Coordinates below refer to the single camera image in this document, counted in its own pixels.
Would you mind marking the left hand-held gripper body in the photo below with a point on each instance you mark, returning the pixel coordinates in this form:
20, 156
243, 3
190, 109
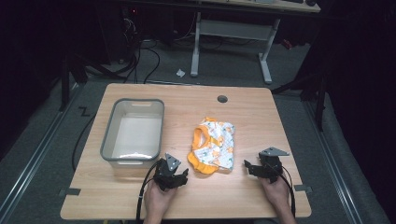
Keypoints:
166, 179

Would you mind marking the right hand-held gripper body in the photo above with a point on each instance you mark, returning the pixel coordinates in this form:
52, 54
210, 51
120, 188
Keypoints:
271, 165

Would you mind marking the person's left hand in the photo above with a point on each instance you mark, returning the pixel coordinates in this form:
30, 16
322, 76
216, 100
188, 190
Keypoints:
157, 200

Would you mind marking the person's right hand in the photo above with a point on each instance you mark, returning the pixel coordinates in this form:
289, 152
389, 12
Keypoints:
276, 193

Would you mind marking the orange and white baby garment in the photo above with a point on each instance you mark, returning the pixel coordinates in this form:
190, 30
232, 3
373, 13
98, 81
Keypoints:
214, 144

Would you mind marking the grey tape piece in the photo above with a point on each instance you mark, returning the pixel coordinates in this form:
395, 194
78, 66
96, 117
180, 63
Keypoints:
303, 188
70, 192

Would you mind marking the white plastic bin grey rim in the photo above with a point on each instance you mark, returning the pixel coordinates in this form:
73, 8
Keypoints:
137, 133

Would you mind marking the black metal stand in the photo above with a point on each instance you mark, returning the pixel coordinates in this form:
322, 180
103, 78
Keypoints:
317, 93
66, 81

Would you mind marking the crumpled white paper scrap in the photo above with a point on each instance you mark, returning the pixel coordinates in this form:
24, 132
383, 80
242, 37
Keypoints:
180, 73

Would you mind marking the desk with white metal legs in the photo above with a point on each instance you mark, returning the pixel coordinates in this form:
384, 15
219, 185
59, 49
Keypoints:
233, 29

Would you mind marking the dark computer tower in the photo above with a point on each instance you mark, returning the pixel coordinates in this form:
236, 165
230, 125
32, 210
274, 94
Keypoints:
116, 31

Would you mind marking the metal floor rail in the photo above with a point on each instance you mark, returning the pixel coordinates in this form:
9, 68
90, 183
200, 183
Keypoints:
334, 165
34, 157

